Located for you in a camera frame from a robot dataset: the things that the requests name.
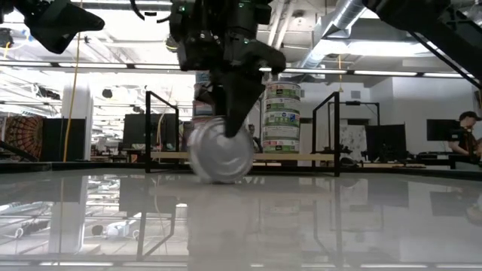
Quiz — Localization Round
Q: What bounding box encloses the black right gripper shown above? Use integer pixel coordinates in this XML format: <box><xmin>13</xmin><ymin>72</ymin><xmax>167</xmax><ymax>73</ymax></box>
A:
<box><xmin>168</xmin><ymin>0</ymin><xmax>288</xmax><ymax>139</ymax></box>

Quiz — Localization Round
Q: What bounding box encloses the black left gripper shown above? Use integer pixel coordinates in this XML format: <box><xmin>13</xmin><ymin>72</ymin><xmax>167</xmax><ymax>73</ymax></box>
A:
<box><xmin>0</xmin><ymin>0</ymin><xmax>105</xmax><ymax>54</ymax></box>

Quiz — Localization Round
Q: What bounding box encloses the LED light bar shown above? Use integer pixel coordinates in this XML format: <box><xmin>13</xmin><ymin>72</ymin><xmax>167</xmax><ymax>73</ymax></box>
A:
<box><xmin>0</xmin><ymin>59</ymin><xmax>475</xmax><ymax>80</ymax></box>

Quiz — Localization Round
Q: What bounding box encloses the black monitor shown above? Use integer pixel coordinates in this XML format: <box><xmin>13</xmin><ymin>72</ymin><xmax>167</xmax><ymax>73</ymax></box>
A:
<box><xmin>122</xmin><ymin>113</ymin><xmax>178</xmax><ymax>146</ymax></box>
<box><xmin>364</xmin><ymin>123</ymin><xmax>407</xmax><ymax>161</ymax></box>
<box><xmin>426</xmin><ymin>119</ymin><xmax>461</xmax><ymax>142</ymax></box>
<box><xmin>40</xmin><ymin>117</ymin><xmax>87</xmax><ymax>163</ymax></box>

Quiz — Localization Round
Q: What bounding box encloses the white patterned cloth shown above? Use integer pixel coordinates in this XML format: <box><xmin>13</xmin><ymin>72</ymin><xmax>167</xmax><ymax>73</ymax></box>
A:
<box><xmin>340</xmin><ymin>125</ymin><xmax>367</xmax><ymax>161</ymax></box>

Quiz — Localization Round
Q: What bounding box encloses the white glossy table sheet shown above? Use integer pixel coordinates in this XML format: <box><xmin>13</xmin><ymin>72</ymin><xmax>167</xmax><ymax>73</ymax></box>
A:
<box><xmin>0</xmin><ymin>167</ymin><xmax>482</xmax><ymax>271</ymax></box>

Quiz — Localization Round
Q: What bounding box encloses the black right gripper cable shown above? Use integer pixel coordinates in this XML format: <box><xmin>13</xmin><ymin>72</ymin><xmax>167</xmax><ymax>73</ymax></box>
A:
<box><xmin>130</xmin><ymin>0</ymin><xmax>170</xmax><ymax>23</ymax></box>

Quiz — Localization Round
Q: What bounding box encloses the wooden shelf black wire frame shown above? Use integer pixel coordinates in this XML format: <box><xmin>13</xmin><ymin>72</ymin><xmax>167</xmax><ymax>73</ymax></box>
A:
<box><xmin>145</xmin><ymin>90</ymin><xmax>342</xmax><ymax>178</ymax></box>

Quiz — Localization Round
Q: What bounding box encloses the yellow cable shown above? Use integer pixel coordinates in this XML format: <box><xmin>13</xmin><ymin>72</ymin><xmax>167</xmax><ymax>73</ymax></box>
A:
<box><xmin>62</xmin><ymin>32</ymin><xmax>82</xmax><ymax>163</ymax></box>

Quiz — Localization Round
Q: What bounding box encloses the patterned wall tapestry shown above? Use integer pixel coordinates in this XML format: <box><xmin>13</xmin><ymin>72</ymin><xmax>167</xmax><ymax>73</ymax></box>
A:
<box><xmin>3</xmin><ymin>114</ymin><xmax>44</xmax><ymax>159</ymax></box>

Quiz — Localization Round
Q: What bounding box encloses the black background rig frame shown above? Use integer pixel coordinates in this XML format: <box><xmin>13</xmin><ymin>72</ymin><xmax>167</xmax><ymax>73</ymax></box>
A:
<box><xmin>326</xmin><ymin>100</ymin><xmax>381</xmax><ymax>159</ymax></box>

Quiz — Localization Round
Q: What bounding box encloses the silver ventilation duct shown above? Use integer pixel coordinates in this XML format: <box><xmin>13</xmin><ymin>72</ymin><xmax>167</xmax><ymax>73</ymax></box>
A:
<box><xmin>300</xmin><ymin>0</ymin><xmax>377</xmax><ymax>72</ymax></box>

